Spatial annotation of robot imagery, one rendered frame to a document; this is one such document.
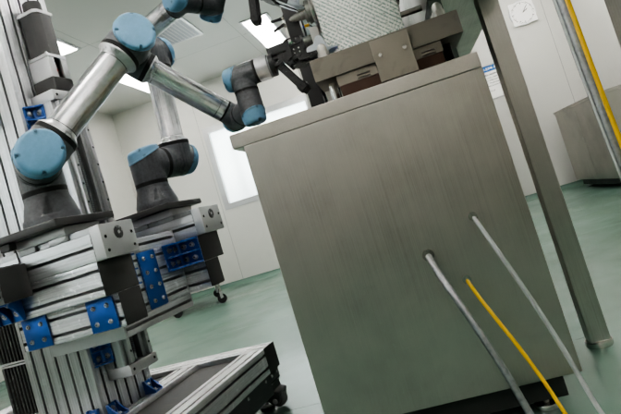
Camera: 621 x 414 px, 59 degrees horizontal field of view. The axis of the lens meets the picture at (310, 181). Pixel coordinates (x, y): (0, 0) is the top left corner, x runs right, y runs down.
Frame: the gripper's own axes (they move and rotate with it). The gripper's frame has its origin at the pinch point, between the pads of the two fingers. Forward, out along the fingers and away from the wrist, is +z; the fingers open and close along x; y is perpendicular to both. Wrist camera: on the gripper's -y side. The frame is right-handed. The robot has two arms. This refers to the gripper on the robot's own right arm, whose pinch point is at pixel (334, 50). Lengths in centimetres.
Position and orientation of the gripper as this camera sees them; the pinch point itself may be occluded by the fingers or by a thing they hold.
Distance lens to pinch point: 170.2
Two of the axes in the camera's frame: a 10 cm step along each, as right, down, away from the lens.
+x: 1.7, 0.0, 9.9
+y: -2.9, -9.5, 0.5
